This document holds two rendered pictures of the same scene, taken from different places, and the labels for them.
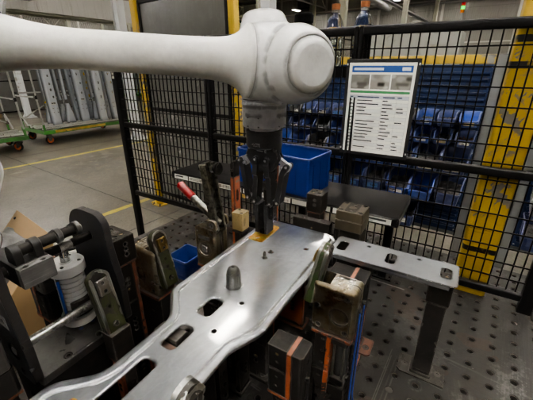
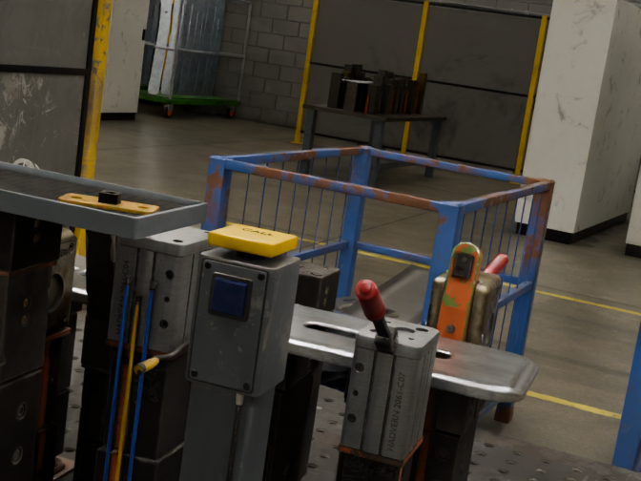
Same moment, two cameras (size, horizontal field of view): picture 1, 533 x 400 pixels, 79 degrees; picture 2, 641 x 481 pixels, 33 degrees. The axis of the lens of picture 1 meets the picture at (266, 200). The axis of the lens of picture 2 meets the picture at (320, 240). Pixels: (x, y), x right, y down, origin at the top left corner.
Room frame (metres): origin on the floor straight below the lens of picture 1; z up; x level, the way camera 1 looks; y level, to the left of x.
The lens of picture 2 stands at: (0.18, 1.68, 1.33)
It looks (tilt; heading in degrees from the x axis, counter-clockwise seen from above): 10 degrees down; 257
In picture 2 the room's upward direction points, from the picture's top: 8 degrees clockwise
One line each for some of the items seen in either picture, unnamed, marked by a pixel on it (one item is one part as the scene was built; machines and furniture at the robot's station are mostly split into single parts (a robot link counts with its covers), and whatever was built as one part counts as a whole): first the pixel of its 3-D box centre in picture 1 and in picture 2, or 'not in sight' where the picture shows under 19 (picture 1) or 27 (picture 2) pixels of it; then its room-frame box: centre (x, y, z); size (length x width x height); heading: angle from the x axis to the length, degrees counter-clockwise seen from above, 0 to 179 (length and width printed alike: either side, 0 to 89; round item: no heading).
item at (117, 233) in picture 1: (128, 314); not in sight; (0.58, 0.31, 0.91); 0.07 x 0.05 x 0.42; 59
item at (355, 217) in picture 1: (347, 261); not in sight; (0.85, -0.25, 0.88); 0.08 x 0.08 x 0.36; 59
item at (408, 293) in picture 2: not in sight; (379, 303); (-0.87, -1.80, 0.47); 1.20 x 0.80 x 0.95; 54
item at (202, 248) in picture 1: (214, 278); not in sight; (0.76, 0.15, 0.88); 0.07 x 0.06 x 0.35; 59
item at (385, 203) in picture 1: (278, 186); not in sight; (1.15, -0.05, 1.01); 0.90 x 0.22 x 0.03; 59
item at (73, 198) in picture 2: not in sight; (110, 198); (0.15, 0.72, 1.17); 0.08 x 0.04 x 0.01; 165
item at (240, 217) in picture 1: (242, 267); not in sight; (0.81, 0.07, 0.88); 0.04 x 0.04 x 0.36; 59
